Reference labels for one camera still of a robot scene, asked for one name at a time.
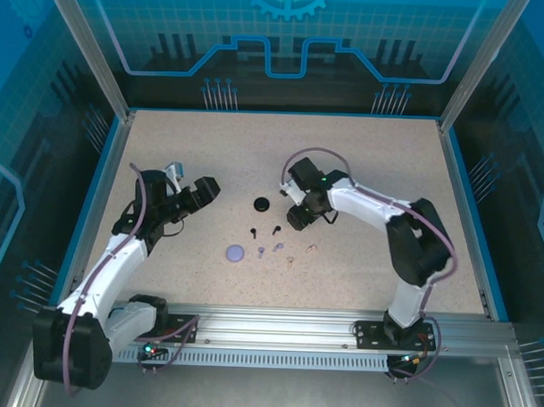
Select slotted grey cable duct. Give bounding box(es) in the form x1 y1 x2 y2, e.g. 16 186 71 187
113 345 394 374

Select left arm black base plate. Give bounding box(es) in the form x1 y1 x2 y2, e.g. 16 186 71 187
159 313 201 345

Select blue table edge strip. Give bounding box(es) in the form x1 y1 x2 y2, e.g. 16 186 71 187
439 128 518 322
47 113 124 309

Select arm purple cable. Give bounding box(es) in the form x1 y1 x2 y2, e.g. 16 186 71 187
62 160 207 403
272 145 463 386

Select small circuit board with LEDs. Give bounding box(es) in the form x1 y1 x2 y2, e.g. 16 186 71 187
389 350 430 371
137 341 168 362

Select aluminium frame post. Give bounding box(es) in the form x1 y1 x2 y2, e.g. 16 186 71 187
436 0 534 137
38 0 140 123

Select wide aluminium mounting rail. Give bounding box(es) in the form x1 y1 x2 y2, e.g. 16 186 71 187
114 299 517 359

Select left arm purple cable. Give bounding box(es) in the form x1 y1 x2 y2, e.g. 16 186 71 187
62 160 207 403

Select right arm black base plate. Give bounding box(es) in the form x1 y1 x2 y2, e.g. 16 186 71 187
354 319 435 352

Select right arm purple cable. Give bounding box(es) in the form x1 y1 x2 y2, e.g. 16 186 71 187
272 145 463 386

